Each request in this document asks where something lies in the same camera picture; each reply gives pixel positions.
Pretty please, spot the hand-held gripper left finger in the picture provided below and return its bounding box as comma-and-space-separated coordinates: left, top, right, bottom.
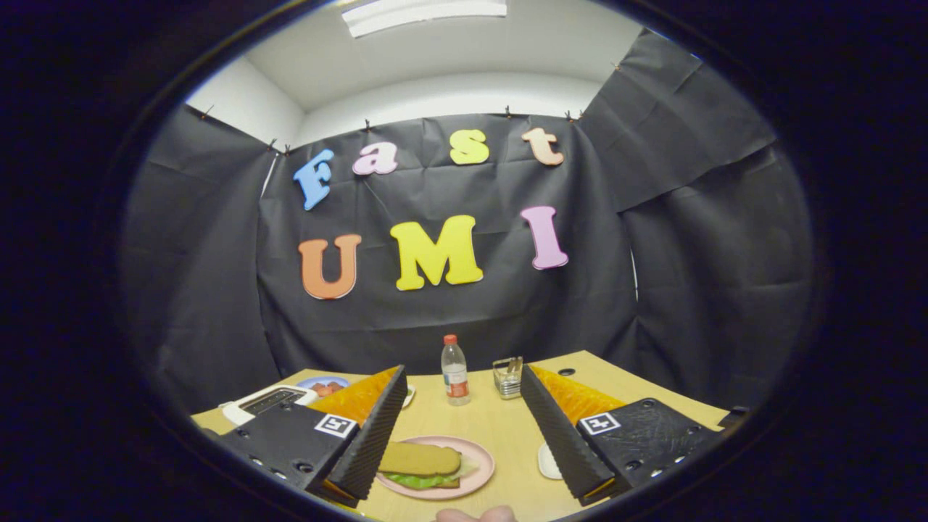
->
216, 365, 409, 508

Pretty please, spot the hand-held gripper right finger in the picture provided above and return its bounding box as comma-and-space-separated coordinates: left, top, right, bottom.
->
520, 365, 726, 507

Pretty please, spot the brown toasted bread slice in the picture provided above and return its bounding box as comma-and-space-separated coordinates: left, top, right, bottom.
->
377, 442, 463, 477

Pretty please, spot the green lettuce leaf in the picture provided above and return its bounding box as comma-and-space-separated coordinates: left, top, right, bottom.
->
381, 455, 481, 490

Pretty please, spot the white rectangular plate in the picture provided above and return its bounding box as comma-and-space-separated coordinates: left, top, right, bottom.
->
537, 442, 564, 481

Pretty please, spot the blue plate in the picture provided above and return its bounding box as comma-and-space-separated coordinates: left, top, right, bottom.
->
296, 376, 352, 398

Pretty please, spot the pink plate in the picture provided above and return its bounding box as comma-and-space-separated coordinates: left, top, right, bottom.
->
376, 435, 496, 501

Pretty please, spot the clear water bottle red cap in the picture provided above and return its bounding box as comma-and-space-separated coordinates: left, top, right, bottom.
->
441, 334, 472, 406

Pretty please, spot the white toaster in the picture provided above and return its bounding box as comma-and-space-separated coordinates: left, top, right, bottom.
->
220, 384, 320, 427

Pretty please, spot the black backdrop cloth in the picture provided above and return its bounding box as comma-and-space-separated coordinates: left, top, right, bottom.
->
120, 29, 813, 414

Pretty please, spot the ceiling light panel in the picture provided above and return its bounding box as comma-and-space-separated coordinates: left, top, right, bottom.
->
341, 0, 508, 38

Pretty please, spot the wire mesh utensil holder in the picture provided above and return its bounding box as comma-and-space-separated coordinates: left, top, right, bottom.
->
492, 357, 524, 400

